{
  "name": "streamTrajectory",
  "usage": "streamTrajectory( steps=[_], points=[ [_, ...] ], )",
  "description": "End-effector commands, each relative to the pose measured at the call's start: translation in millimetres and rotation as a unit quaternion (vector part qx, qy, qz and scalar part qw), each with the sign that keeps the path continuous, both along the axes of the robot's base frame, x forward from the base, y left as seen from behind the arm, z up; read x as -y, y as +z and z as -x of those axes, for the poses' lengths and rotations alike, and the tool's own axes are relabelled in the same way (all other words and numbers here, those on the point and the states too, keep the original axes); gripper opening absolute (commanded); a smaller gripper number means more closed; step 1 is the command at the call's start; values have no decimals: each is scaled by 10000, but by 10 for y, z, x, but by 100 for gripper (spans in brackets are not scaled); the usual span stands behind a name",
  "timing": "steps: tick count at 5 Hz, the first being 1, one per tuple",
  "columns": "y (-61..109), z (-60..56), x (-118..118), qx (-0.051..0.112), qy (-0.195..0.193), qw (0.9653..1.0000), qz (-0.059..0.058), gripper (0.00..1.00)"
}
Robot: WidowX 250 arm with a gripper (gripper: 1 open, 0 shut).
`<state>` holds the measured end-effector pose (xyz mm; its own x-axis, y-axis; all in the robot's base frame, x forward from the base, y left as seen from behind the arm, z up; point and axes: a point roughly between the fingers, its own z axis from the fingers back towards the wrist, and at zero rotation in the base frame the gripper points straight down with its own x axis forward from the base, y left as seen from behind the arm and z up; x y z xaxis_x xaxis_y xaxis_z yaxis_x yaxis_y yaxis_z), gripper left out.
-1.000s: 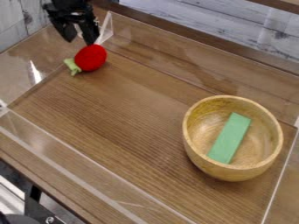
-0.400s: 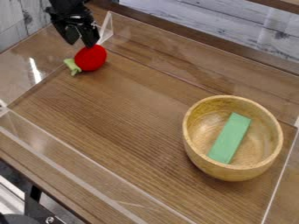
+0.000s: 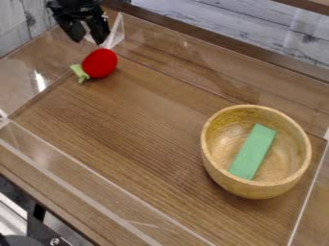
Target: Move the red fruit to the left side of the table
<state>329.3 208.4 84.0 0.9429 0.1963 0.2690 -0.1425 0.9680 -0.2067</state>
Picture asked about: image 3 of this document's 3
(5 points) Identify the wooden bowl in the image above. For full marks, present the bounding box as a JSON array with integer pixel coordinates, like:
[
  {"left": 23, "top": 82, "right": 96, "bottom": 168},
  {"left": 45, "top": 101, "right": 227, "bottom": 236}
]
[{"left": 201, "top": 105, "right": 313, "bottom": 200}]

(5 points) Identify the clear acrylic tray wall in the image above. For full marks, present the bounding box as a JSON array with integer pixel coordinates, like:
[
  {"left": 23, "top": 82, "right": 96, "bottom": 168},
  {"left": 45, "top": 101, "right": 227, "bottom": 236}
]
[{"left": 0, "top": 12, "right": 329, "bottom": 246}]

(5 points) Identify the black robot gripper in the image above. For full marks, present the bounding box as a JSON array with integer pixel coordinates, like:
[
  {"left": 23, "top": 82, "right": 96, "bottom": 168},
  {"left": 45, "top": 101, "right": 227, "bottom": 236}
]
[{"left": 47, "top": 0, "right": 111, "bottom": 44}]

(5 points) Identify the red plush fruit green stem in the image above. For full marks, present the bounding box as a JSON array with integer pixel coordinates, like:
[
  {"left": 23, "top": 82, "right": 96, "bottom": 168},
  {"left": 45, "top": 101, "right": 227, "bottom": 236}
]
[{"left": 69, "top": 48, "right": 118, "bottom": 84}]

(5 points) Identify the black table leg bracket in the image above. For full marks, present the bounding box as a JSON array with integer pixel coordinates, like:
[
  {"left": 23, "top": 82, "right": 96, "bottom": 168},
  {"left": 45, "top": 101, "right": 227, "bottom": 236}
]
[{"left": 27, "top": 204, "right": 73, "bottom": 246}]

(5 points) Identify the green rectangular block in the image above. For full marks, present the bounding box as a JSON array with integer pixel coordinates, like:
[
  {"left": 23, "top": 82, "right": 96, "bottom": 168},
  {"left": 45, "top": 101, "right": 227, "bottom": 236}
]
[{"left": 227, "top": 124, "right": 277, "bottom": 180}]

